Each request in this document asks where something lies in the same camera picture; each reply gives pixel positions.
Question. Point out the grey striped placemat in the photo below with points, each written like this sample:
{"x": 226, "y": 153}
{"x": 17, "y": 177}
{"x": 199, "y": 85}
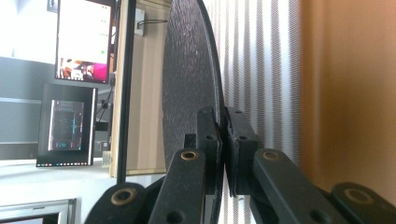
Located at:
{"x": 258, "y": 62}

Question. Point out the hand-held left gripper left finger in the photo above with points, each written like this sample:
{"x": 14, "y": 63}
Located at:
{"x": 211, "y": 161}

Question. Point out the dark textured round plate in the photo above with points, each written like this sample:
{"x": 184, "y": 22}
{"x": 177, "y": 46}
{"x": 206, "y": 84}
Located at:
{"x": 190, "y": 77}

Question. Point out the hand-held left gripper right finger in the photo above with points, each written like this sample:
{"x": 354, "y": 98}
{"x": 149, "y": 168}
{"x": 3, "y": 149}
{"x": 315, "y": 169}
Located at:
{"x": 241, "y": 155}

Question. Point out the small computer monitor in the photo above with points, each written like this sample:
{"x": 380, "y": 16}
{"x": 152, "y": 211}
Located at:
{"x": 67, "y": 124}

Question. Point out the large computer monitor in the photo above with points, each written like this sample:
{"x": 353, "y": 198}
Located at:
{"x": 82, "y": 40}

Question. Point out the white wall socket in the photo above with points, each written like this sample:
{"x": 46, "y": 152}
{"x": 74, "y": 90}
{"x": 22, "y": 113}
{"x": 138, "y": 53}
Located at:
{"x": 140, "y": 18}

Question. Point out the grey metal frame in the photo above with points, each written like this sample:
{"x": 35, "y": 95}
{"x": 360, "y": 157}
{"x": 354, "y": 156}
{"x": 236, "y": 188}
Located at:
{"x": 37, "y": 207}

